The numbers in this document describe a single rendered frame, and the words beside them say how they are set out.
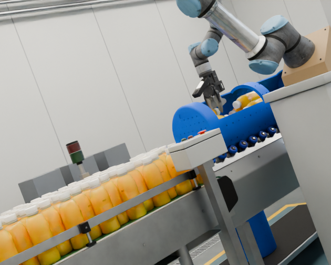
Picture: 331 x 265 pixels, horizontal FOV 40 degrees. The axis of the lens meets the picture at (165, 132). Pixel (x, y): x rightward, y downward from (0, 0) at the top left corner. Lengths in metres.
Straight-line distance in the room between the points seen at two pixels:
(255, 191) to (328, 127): 0.46
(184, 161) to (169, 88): 5.02
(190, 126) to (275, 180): 0.51
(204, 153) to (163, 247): 0.38
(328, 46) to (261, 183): 0.69
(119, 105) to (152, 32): 1.33
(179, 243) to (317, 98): 0.84
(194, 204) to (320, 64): 0.81
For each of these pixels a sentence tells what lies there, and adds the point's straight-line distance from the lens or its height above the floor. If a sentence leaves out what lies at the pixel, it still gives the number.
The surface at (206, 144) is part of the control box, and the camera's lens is 1.75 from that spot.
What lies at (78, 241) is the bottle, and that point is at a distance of 1.61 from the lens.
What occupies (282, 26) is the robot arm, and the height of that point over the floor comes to 1.40.
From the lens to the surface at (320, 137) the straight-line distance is 2.09.
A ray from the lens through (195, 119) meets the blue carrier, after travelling 2.10.
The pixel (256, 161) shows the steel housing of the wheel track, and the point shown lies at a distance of 2.22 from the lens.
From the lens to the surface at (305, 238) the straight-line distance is 3.22.
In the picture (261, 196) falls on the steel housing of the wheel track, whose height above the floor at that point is 0.70.
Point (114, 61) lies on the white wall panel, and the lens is 6.26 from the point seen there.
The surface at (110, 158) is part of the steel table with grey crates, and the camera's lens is 4.94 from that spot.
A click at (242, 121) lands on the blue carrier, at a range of 2.19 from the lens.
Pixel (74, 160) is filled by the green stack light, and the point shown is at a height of 1.17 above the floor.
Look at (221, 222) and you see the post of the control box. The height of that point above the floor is 0.76.
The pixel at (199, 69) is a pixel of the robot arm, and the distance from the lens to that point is 2.28.
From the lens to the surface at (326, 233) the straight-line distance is 2.27.
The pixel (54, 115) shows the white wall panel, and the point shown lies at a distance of 5.59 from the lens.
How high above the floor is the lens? 1.21
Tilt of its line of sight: 2 degrees down
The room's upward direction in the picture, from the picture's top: 21 degrees counter-clockwise
